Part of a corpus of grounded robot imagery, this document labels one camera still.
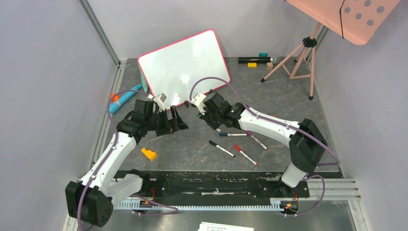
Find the white cable duct strip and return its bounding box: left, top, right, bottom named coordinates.
left=114, top=197, right=284, bottom=212

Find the pink perforated board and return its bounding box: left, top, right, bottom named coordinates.
left=287, top=0, right=400, bottom=45

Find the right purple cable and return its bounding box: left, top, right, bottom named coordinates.
left=189, top=76, right=341, bottom=218

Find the pink framed whiteboard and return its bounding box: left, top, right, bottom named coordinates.
left=138, top=29, right=231, bottom=109

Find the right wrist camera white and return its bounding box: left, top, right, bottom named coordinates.
left=187, top=93, right=206, bottom=115

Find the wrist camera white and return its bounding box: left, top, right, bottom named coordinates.
left=147, top=93, right=167, bottom=112
left=187, top=93, right=206, bottom=115

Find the yellow plastic wedge block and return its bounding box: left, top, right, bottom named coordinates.
left=141, top=148, right=157, bottom=161

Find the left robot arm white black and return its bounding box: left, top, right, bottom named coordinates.
left=65, top=99, right=188, bottom=227

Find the blue whiteboard marker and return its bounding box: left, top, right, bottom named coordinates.
left=219, top=133, right=248, bottom=137

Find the red whiteboard marker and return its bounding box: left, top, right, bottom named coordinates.
left=233, top=145, right=258, bottom=166

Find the yellow rectangular block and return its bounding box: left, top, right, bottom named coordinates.
left=247, top=63, right=257, bottom=68

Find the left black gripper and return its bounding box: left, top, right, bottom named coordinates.
left=145, top=105, right=188, bottom=137

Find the purple cable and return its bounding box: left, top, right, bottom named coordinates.
left=76, top=90, right=181, bottom=231
left=189, top=76, right=341, bottom=218

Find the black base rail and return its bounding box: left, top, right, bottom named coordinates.
left=113, top=169, right=310, bottom=202

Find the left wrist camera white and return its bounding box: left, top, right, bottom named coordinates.
left=147, top=93, right=167, bottom=112

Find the orange toy piece left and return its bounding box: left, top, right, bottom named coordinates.
left=110, top=93, right=120, bottom=102

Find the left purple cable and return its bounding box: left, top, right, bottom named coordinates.
left=76, top=90, right=181, bottom=231

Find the blue toy tube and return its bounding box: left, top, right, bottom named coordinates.
left=109, top=84, right=142, bottom=115

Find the white paper sheet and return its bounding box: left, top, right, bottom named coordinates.
left=198, top=222, right=255, bottom=231

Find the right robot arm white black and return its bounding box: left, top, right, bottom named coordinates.
left=190, top=92, right=327, bottom=196

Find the purple whiteboard marker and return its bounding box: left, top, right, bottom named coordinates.
left=246, top=131, right=268, bottom=150

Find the pink tripod stand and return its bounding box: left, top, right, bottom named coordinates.
left=261, top=22, right=322, bottom=100

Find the wooden cube block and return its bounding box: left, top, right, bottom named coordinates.
left=266, top=62, right=274, bottom=70

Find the mint green toy tube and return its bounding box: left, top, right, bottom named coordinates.
left=140, top=68, right=149, bottom=93

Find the black whiteboard marker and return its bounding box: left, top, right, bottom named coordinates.
left=209, top=140, right=236, bottom=157

